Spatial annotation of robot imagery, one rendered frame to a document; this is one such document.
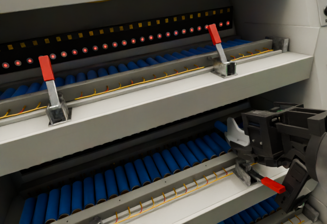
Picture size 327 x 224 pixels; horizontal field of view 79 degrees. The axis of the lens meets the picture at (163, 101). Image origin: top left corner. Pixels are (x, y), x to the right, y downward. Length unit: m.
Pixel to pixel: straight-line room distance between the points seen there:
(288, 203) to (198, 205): 0.13
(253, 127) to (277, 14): 0.27
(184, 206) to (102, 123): 0.20
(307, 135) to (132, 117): 0.22
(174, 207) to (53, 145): 0.21
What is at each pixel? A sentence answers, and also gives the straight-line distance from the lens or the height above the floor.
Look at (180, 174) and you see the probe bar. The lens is 0.39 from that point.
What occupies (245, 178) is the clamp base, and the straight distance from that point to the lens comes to 0.41.
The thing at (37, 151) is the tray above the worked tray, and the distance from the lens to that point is 0.31.
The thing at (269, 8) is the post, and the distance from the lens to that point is 0.53.
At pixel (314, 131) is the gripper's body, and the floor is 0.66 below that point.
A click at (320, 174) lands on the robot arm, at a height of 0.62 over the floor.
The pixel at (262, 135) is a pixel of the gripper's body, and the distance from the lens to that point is 0.33.
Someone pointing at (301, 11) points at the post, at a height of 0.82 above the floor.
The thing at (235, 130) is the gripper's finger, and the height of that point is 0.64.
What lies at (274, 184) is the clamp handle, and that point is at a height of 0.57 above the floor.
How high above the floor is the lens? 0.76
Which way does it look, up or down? 6 degrees down
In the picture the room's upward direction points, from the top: 14 degrees counter-clockwise
